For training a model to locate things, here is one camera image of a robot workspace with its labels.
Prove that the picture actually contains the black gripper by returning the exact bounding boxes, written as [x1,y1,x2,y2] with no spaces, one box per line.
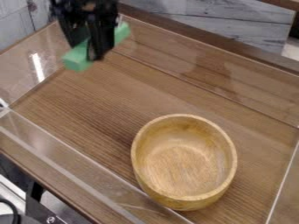
[49,0,117,61]

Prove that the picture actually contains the green rectangular block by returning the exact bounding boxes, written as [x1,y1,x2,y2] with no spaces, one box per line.
[61,22,130,72]

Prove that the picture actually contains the brown wooden bowl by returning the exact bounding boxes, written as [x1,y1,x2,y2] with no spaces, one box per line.
[130,114,238,211]

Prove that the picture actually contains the clear acrylic tray walls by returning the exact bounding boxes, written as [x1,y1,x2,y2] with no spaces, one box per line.
[0,7,299,224]

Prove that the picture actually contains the black metal table leg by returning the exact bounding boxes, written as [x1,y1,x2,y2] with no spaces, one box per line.
[25,181,66,224]

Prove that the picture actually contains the black cable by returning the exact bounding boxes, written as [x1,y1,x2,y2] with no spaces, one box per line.
[0,198,22,224]

